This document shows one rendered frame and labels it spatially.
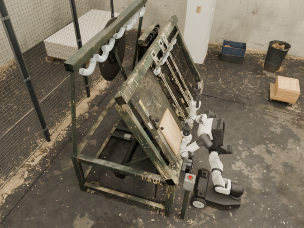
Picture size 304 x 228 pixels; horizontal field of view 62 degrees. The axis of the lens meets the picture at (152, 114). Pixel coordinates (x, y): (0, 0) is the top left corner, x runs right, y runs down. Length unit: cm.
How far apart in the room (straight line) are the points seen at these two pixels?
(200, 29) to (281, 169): 368
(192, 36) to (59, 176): 447
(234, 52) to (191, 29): 132
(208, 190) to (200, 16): 410
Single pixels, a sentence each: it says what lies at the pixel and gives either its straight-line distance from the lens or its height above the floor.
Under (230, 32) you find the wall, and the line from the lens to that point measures 803.
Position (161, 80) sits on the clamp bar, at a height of 161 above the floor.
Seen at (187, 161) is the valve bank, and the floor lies 74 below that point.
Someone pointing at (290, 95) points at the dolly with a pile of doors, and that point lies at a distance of 600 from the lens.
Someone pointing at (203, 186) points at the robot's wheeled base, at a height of 19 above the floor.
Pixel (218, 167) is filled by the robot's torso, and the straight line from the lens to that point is 351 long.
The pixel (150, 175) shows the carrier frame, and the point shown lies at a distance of 319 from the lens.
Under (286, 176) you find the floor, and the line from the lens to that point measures 473.
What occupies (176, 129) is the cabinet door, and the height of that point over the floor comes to 104.
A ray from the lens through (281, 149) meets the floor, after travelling 510.
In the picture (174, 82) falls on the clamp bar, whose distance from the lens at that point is 358.
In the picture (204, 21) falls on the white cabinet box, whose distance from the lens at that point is 651.
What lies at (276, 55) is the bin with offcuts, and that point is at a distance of 704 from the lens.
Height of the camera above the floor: 339
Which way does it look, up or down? 41 degrees down
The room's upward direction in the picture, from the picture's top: 2 degrees clockwise
